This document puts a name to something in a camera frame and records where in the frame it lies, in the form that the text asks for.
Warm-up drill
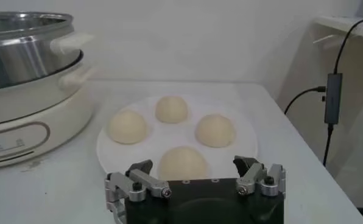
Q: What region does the grey usb hub adapter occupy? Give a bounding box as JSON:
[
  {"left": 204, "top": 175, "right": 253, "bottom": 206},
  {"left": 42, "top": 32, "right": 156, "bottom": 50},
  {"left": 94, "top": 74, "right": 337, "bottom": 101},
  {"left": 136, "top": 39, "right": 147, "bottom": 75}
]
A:
[{"left": 323, "top": 72, "right": 344, "bottom": 125}]

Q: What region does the cream electric cooker base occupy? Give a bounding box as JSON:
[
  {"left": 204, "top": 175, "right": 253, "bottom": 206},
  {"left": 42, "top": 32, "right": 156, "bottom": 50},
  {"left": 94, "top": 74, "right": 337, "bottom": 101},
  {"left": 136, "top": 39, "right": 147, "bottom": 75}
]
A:
[{"left": 0, "top": 51, "right": 96, "bottom": 170}]

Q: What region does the cream steamed baozi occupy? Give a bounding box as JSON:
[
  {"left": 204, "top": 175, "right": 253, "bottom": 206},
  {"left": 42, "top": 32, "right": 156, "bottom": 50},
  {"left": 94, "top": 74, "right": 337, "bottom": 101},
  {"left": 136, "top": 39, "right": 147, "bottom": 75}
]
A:
[
  {"left": 157, "top": 145, "right": 209, "bottom": 181},
  {"left": 195, "top": 113, "right": 236, "bottom": 149},
  {"left": 107, "top": 109, "right": 149, "bottom": 145},
  {"left": 155, "top": 96, "right": 189, "bottom": 124}
]

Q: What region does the white round plate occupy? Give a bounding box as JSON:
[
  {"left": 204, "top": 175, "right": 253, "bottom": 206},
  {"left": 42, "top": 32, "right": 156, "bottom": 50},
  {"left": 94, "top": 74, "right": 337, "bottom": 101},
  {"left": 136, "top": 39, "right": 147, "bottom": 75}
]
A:
[{"left": 96, "top": 94, "right": 259, "bottom": 183}]

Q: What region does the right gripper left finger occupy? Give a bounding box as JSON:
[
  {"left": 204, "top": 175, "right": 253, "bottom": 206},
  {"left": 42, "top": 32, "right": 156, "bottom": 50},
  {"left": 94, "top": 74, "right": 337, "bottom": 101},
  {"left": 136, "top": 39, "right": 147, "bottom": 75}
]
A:
[{"left": 104, "top": 159, "right": 172, "bottom": 224}]

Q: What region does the black hub side cable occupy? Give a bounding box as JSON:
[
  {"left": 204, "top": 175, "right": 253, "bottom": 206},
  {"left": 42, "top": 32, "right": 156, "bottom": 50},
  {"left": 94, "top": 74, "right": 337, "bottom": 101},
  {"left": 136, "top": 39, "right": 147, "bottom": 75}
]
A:
[{"left": 284, "top": 86, "right": 326, "bottom": 116}]

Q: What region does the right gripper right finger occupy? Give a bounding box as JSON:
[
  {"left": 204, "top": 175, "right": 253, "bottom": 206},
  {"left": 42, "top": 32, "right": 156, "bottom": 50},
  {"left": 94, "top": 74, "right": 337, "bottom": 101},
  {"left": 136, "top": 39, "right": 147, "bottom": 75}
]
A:
[{"left": 232, "top": 155, "right": 286, "bottom": 198}]

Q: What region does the black hub cable to desk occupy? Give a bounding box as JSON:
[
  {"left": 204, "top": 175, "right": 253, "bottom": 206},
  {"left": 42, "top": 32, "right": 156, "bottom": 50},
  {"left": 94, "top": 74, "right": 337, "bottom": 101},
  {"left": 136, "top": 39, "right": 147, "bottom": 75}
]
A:
[{"left": 333, "top": 16, "right": 363, "bottom": 74}]

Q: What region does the black hub hanging cable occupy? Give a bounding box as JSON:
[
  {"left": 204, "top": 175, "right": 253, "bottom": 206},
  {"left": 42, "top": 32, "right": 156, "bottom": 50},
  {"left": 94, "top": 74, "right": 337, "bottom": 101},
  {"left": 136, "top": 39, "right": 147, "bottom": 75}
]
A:
[{"left": 322, "top": 123, "right": 335, "bottom": 167}]

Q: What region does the stainless steel steamer basket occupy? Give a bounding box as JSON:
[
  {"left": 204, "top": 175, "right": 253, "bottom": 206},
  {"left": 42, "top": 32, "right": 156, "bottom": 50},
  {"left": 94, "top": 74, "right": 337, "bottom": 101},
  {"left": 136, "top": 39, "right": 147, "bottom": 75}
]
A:
[{"left": 0, "top": 11, "right": 94, "bottom": 92}]

